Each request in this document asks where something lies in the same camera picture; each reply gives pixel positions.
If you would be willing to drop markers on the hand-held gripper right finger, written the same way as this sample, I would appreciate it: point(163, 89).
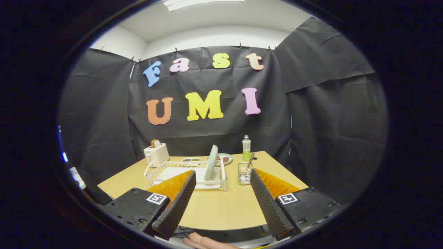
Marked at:
point(268, 204)

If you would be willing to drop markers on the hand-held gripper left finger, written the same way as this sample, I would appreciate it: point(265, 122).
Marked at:
point(178, 204)

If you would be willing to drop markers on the clear plastic basket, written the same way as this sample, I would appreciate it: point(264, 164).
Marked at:
point(244, 178)

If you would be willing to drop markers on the pale green plate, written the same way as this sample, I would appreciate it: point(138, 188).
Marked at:
point(211, 162)

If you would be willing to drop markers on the small round meat dish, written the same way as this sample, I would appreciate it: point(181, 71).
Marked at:
point(229, 156)

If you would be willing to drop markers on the white ribbed drain tray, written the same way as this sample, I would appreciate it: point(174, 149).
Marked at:
point(173, 173)

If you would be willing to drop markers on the white divided seed tray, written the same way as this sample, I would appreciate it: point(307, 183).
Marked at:
point(191, 160)

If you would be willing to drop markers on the white toaster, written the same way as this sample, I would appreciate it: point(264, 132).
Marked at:
point(157, 155)

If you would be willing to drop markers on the green white bottle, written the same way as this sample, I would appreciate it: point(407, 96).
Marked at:
point(246, 148)

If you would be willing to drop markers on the brown meat patty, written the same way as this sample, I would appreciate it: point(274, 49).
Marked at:
point(226, 159)

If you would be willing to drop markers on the brown bread slice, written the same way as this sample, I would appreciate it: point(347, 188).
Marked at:
point(155, 143)

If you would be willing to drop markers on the black backdrop cloth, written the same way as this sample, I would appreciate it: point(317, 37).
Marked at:
point(311, 121)

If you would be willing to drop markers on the ceiling light panel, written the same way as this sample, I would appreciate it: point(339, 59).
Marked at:
point(200, 3)

